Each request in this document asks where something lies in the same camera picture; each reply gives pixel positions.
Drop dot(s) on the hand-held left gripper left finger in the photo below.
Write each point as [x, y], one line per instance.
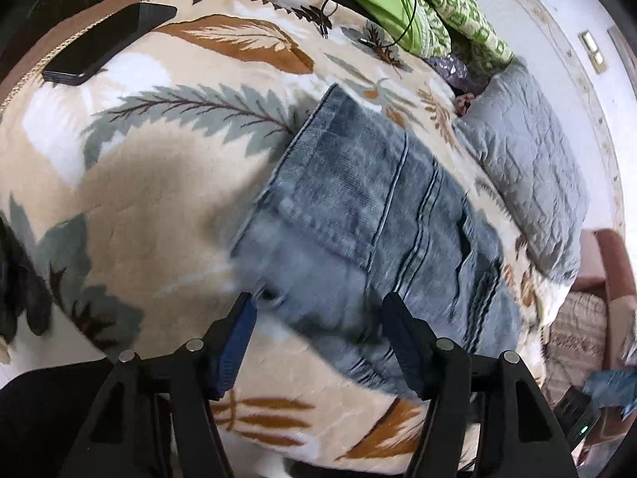
[234, 348]

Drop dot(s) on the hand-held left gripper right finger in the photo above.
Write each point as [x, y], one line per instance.
[405, 348]

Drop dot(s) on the blue denim cloth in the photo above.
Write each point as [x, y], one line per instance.
[609, 391]

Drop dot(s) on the blue denim pants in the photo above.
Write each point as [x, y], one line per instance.
[368, 219]

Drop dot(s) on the brown armchair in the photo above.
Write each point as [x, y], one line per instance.
[614, 264]

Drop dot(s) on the beige leaf-print blanket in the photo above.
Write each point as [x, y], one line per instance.
[149, 184]

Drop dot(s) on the grey quilted pillow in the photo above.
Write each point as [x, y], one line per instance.
[527, 169]

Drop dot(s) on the purple shiny bag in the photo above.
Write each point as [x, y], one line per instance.
[455, 72]

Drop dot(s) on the black smartphone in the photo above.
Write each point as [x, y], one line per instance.
[104, 42]

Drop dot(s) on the green white patterned cloth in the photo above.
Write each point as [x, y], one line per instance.
[463, 15]

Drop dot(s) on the wall switch plate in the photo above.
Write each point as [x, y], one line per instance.
[593, 50]

